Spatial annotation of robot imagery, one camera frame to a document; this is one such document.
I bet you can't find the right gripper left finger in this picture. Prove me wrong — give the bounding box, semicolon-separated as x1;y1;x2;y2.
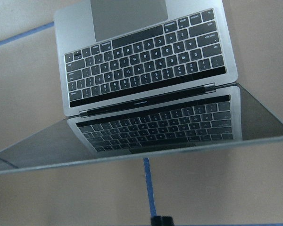
150;216;162;226

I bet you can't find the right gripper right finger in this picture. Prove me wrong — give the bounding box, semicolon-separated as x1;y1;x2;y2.
162;216;174;226

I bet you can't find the grey laptop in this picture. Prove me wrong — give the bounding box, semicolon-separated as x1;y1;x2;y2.
0;0;283;174

